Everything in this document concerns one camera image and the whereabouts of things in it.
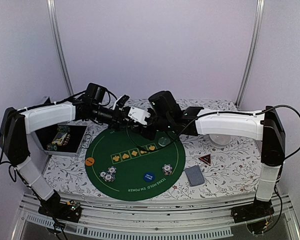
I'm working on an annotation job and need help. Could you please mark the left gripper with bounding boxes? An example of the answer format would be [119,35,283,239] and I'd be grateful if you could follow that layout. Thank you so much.
[91,103,139,132]

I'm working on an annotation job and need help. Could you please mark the clear dealer button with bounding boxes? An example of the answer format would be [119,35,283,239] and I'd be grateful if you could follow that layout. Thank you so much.
[158,136,171,147]

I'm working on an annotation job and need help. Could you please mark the poker chip stack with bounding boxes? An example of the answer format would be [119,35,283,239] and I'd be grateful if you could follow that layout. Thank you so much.
[162,164,173,176]
[99,166,117,182]

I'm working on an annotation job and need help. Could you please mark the orange big blind button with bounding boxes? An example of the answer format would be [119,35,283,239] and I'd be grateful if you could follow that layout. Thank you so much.
[85,157,95,167]

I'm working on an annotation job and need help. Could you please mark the blue small blind button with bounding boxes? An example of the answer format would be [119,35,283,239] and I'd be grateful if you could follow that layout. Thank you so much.
[143,172,155,183]

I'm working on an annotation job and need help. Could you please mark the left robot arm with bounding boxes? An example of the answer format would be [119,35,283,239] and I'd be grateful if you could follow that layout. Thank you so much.
[0,83,129,217]

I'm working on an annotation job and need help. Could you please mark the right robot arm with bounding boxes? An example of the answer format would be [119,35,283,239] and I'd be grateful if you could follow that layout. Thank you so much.
[127,90,285,218]

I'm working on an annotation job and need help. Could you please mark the upper poker chip row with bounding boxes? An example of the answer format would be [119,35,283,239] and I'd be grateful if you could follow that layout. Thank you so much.
[57,125,71,133]

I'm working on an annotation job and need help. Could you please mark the poker chip row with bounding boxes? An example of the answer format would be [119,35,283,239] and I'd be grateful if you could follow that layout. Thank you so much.
[46,143,66,152]
[57,125,71,133]

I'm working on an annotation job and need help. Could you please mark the aluminium poker set case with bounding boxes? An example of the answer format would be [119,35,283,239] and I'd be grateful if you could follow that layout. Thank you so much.
[31,122,87,157]

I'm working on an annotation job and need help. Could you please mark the boxed card deck in case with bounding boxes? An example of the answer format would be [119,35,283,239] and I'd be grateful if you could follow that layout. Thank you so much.
[51,132,71,146]

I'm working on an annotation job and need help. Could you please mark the lower poker chip row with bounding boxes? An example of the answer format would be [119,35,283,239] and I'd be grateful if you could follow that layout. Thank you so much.
[46,143,66,152]

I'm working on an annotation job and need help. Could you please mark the white bowl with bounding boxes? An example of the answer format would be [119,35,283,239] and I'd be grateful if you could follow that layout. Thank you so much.
[209,134,232,146]

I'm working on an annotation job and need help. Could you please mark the black red triangle token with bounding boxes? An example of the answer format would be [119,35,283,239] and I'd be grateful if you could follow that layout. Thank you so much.
[198,154,212,166]

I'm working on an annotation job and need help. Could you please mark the round green poker mat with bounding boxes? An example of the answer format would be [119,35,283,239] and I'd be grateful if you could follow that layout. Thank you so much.
[85,129,186,202]

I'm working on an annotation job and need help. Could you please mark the blue-backed card deck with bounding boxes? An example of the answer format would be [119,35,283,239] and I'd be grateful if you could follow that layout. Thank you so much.
[184,165,205,187]

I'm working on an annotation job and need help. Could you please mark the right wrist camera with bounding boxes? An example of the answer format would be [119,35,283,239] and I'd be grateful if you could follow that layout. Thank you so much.
[128,106,151,126]

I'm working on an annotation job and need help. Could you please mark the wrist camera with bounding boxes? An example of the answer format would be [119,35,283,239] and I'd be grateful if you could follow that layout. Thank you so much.
[111,94,130,110]
[128,106,151,126]

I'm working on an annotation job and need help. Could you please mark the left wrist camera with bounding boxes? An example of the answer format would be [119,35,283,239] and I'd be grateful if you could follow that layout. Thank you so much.
[111,94,130,110]

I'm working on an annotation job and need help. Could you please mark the left aluminium frame post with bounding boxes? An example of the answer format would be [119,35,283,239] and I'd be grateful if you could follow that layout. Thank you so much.
[46,0,74,96]

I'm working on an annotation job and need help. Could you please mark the aluminium frame post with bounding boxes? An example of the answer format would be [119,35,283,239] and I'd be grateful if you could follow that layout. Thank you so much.
[46,0,74,96]
[235,0,265,109]

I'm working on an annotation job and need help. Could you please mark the front aluminium rail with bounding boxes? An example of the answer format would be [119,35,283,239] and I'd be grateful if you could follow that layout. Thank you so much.
[11,192,300,240]

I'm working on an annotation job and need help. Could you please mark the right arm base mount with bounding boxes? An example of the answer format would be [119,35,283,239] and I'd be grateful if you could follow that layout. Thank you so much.
[230,197,275,235]

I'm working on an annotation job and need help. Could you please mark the right aluminium frame post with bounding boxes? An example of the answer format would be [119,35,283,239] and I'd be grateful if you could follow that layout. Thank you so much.
[235,0,265,109]

